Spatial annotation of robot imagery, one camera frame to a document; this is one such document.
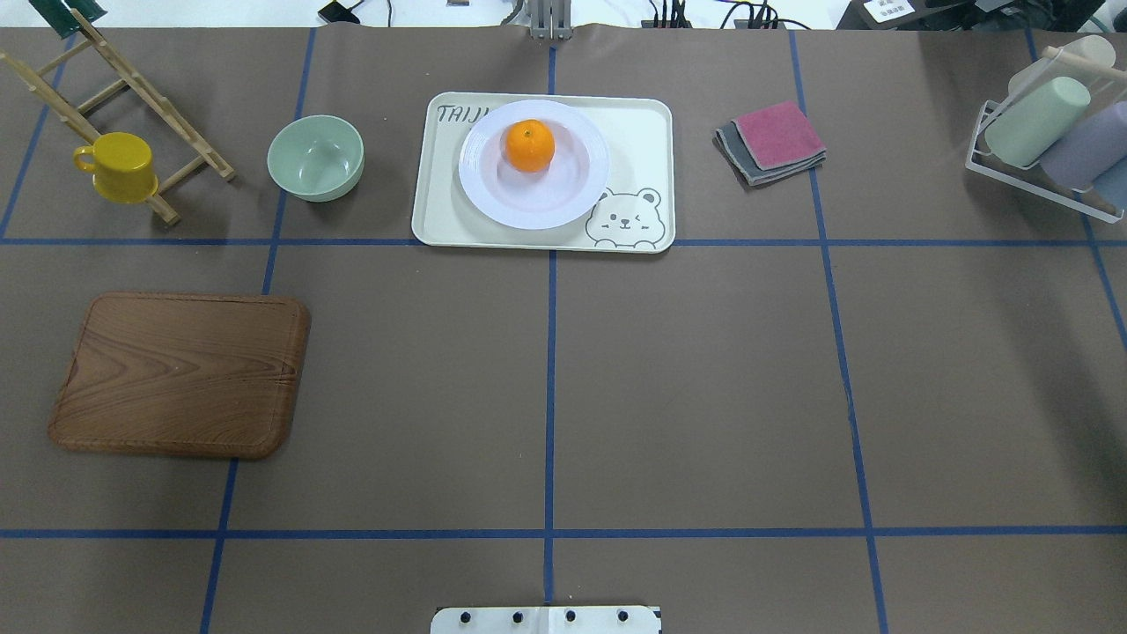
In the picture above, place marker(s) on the white round plate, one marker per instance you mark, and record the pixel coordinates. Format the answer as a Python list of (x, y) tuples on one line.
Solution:
[(564, 190)]

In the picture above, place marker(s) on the orange fruit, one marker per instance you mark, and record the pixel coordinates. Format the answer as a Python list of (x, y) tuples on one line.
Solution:
[(529, 146)]

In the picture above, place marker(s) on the cream bear tray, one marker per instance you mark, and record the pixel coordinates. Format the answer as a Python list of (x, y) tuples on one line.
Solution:
[(635, 214)]

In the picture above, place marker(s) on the brown wooden tray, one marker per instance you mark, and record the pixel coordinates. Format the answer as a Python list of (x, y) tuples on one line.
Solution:
[(183, 374)]

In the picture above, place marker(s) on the grey cloth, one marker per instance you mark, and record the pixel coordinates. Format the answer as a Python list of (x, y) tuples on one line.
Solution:
[(732, 146)]

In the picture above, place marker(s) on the pink cloth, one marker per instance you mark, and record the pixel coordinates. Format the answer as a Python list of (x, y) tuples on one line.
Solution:
[(779, 136)]

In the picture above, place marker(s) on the green bowl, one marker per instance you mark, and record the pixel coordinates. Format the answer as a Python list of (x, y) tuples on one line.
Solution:
[(317, 158)]

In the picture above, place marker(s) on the yellow mug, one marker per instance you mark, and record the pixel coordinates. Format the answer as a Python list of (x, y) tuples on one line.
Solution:
[(121, 166)]

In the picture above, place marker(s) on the green cup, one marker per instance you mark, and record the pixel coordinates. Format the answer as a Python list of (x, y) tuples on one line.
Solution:
[(1026, 130)]

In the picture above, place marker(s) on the purple cup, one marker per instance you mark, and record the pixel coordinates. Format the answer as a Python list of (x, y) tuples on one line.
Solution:
[(1088, 150)]

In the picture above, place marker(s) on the blue cup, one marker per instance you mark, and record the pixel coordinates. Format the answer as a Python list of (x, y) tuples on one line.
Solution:
[(1112, 185)]

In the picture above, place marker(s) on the aluminium frame post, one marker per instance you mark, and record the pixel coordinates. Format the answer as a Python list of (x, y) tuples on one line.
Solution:
[(550, 20)]

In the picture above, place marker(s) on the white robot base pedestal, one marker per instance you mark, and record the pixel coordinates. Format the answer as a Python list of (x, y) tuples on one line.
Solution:
[(548, 619)]

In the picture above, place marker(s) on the white wire cup rack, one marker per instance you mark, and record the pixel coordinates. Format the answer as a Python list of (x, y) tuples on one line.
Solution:
[(1032, 179)]

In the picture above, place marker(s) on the wooden rack handle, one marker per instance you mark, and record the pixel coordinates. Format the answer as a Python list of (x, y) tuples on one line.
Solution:
[(1060, 55)]

